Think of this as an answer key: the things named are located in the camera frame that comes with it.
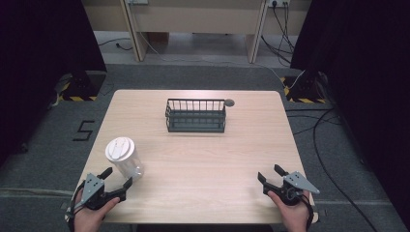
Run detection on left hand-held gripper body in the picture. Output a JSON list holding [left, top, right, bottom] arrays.
[[77, 172, 128, 212]]

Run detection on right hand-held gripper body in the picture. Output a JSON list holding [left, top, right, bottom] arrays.
[[262, 170, 321, 207]]

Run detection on white lidded cup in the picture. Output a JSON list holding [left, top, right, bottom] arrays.
[[104, 136, 145, 182]]

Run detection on person's right hand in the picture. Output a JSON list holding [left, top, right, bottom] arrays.
[[267, 189, 311, 232]]

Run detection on person's left hand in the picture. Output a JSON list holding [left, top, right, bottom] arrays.
[[73, 188, 121, 232]]

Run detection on black stand base, striped tape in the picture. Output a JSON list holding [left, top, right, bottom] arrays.
[[279, 71, 329, 104], [53, 71, 107, 102]]

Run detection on black curtain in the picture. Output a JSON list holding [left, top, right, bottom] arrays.
[[289, 0, 410, 223], [0, 0, 108, 167]]

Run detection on beige desk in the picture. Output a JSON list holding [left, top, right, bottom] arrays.
[[80, 0, 313, 64]]

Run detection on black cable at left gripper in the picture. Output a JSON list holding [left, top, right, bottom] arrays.
[[65, 180, 87, 232]]

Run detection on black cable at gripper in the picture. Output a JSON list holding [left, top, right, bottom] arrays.
[[65, 180, 87, 232], [300, 192, 315, 232]]

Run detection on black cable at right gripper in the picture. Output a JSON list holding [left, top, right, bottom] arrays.
[[300, 192, 315, 232]]

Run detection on long black floor cable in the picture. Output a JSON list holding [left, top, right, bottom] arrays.
[[284, 107, 379, 232]]

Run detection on black wire basket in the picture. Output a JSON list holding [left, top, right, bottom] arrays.
[[164, 98, 227, 133]]

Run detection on short black floor cable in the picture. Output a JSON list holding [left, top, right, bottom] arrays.
[[97, 37, 133, 52]]

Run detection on bundle of black socket cables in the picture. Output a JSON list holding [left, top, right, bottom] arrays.
[[260, 2, 297, 67]]

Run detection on white wall socket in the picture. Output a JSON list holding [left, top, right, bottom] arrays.
[[267, 0, 291, 9]]

